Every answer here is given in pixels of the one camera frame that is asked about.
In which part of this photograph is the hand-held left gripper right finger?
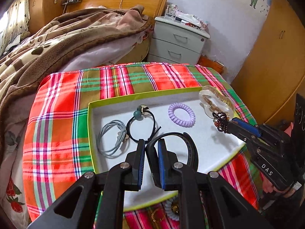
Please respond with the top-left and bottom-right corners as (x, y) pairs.
(157, 138), (273, 229)

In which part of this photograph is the grey hair tie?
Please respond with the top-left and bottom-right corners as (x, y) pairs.
(96, 120), (130, 158)

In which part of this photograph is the light blue spiral hair tie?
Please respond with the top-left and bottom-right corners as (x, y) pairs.
(164, 197), (180, 221)

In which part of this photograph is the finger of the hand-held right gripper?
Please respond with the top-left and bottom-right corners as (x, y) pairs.
(226, 122), (257, 146)
(232, 117), (262, 138)

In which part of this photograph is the reddish wooden furniture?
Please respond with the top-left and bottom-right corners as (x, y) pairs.
(198, 55), (226, 74)

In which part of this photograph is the black watch band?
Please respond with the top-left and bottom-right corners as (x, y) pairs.
(146, 132), (199, 189)

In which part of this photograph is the translucent pink hair claw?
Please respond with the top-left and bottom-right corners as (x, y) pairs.
(199, 85), (236, 120)

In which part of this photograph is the yellow-green cardboard box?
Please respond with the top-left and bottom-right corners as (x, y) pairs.
(88, 87), (247, 213)

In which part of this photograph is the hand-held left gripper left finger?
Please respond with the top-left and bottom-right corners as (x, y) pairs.
(27, 138), (146, 229)

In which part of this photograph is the purple spiral hair tie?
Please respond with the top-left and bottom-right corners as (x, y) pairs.
(168, 102), (196, 128)

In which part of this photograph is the black beaded hair tie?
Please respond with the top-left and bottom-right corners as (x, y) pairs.
(126, 104), (162, 144)

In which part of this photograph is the red green plaid cloth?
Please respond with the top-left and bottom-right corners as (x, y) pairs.
(22, 62), (262, 229)

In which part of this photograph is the person's right forearm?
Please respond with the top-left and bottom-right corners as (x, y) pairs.
(260, 184), (305, 229)

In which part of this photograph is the wooden headboard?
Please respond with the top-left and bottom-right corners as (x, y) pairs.
(65, 0), (169, 65)

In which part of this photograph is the dark beaded bracelet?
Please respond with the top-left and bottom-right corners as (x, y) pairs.
(212, 112), (233, 133)

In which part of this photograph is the brown patterned blanket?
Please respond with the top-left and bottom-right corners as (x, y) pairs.
(0, 5), (155, 122)

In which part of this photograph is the tall wooden wardrobe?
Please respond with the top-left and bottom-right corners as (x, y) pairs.
(29, 0), (75, 35)

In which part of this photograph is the pale grey nightstand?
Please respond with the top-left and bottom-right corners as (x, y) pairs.
(146, 16), (210, 65)

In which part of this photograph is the clear acrylic box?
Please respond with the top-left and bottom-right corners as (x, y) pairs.
(165, 4), (179, 21)

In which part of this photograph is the person's right hand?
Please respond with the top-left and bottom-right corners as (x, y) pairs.
(262, 179), (278, 196)

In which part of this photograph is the pile of white packets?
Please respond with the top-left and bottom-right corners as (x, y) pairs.
(176, 11), (209, 30)

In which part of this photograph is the patterned curtain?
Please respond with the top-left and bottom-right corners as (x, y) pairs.
(0, 0), (31, 55)

